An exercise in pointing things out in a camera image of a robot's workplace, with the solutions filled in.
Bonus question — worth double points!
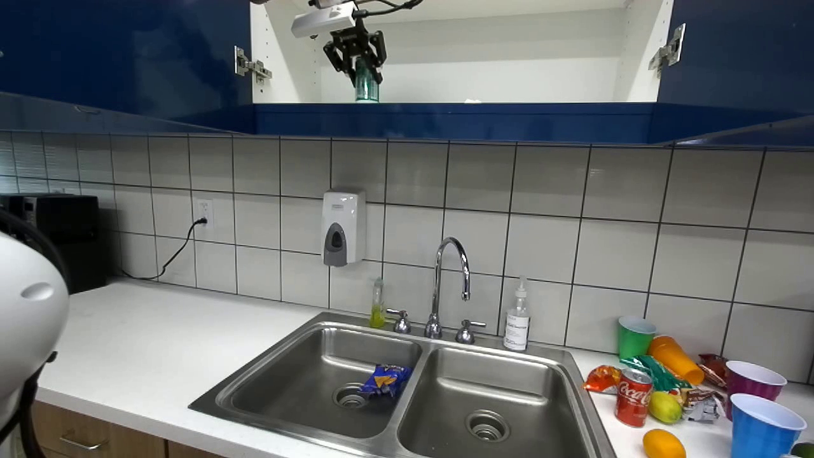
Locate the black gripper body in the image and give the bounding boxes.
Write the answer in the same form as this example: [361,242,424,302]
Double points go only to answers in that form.
[323,23,387,60]

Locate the green soda can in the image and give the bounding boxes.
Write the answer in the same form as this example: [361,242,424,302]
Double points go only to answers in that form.
[354,57,379,102]

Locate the blue upper cabinet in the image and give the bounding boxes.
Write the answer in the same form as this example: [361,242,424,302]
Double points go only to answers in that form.
[0,0,814,144]

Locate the stainless steel double sink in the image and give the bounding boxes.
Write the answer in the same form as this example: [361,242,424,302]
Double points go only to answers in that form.
[192,312,614,458]

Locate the open blue cabinet door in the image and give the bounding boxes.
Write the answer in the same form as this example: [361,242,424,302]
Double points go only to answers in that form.
[658,0,814,117]

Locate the red cola can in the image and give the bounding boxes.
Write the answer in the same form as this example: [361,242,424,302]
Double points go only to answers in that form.
[614,368,650,426]

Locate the wooden lower cabinet drawers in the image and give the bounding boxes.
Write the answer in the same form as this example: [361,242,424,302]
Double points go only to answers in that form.
[31,401,219,458]

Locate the yellow dish soap bottle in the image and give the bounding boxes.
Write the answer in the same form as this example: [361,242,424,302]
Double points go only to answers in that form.
[368,276,389,327]

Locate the chrome faucet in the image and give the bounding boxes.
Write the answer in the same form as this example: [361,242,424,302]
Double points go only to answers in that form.
[387,236,486,344]

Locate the black appliance on counter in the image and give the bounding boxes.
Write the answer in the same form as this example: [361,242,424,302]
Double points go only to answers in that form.
[0,192,107,293]

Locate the clear hand soap pump bottle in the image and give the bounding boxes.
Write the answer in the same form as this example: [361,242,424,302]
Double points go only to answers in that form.
[504,279,532,351]

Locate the blue chip bag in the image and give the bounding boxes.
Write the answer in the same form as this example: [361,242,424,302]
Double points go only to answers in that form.
[359,364,411,400]

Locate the green plastic cup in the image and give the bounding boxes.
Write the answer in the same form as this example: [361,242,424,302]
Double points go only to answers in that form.
[617,314,655,358]

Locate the red orange snack bag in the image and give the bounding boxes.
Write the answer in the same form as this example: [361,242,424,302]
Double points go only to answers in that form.
[584,364,621,391]

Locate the orange plastic cup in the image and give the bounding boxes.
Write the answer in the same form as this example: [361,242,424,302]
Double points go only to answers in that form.
[649,335,704,387]

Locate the yellow green apple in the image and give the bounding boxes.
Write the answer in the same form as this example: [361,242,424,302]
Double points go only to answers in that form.
[649,391,684,425]

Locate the orange fruit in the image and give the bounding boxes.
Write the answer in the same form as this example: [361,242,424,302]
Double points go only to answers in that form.
[644,430,686,458]

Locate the purple plastic cup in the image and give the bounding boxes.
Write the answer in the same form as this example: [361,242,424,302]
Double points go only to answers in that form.
[724,358,786,400]

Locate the blue plastic cup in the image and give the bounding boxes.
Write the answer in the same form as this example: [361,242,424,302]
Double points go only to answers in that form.
[730,391,805,458]

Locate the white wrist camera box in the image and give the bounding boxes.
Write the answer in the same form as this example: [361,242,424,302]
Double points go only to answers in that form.
[289,0,356,37]

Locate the white wall soap dispenser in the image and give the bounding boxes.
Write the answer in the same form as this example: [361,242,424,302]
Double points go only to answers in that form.
[319,190,365,266]

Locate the white wall outlet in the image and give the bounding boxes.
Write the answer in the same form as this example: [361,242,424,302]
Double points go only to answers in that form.
[192,197,210,238]

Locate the black power cable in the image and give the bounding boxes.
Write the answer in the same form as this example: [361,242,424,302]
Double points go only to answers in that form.
[116,217,210,281]

